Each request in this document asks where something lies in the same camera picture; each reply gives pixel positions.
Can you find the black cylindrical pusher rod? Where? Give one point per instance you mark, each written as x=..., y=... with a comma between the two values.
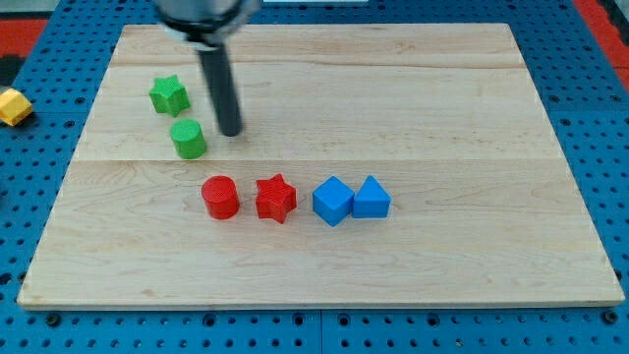
x=220, y=84

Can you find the green star block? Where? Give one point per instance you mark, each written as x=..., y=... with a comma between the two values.
x=168, y=95

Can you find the green cylinder block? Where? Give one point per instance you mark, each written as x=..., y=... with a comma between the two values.
x=187, y=138

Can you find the red cylinder block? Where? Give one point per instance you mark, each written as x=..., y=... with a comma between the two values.
x=220, y=196

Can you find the red star block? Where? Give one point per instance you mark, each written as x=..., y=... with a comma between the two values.
x=275, y=198

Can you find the blue cube block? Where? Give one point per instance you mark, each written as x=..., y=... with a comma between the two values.
x=333, y=200

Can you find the light wooden board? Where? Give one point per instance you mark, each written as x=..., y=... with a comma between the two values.
x=381, y=166

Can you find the yellow polyhedron block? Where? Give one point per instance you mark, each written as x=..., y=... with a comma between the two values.
x=15, y=107

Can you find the blue triangle block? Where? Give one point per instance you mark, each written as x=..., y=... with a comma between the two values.
x=372, y=200

